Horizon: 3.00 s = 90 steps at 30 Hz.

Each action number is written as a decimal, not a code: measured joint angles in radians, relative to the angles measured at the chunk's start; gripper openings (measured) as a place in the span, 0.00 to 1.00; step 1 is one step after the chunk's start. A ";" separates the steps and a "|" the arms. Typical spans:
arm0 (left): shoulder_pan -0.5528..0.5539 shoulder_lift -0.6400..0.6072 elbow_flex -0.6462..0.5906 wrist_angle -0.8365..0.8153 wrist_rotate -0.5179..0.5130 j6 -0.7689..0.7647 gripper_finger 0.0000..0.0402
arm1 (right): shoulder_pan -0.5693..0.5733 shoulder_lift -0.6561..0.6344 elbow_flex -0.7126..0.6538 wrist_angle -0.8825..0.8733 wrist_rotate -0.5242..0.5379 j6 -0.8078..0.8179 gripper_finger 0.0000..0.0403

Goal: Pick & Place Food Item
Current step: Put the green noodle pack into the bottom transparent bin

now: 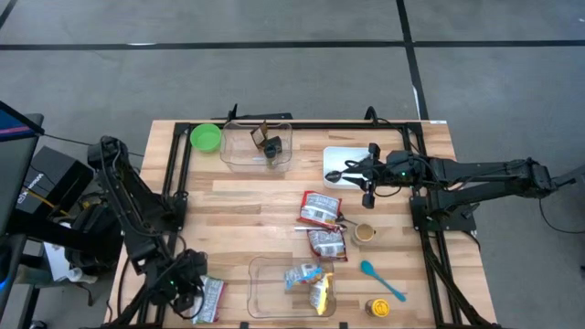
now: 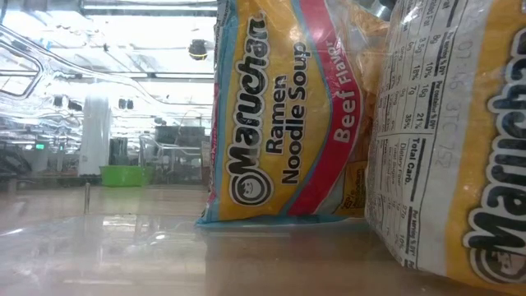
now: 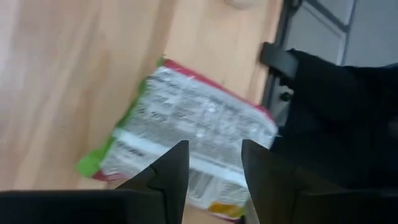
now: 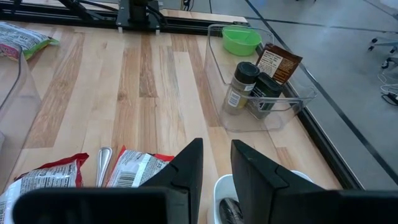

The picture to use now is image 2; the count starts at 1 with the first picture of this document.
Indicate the blue beef ramen packet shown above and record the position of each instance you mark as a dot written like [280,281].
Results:
[267,123]

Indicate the yellow ramen packet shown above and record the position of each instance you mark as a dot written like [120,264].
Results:
[472,123]

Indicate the dark computer monitor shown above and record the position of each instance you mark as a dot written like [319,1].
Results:
[181,137]

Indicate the black ceiling-mounted device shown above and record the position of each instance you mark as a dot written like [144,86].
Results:
[198,49]

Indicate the green plastic bowl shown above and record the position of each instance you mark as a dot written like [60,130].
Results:
[125,177]

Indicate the white round column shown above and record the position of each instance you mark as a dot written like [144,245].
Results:
[94,135]

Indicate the green lit exit sign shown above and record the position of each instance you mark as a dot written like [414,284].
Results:
[40,146]

